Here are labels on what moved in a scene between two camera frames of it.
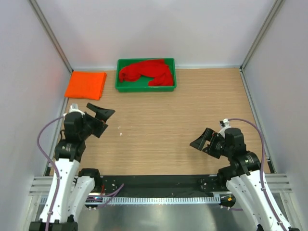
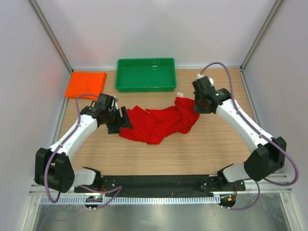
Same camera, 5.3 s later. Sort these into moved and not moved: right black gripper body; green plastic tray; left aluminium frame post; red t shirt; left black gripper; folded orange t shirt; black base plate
Moved: left black gripper; right black gripper body; red t shirt
Not moved: green plastic tray; left aluminium frame post; folded orange t shirt; black base plate
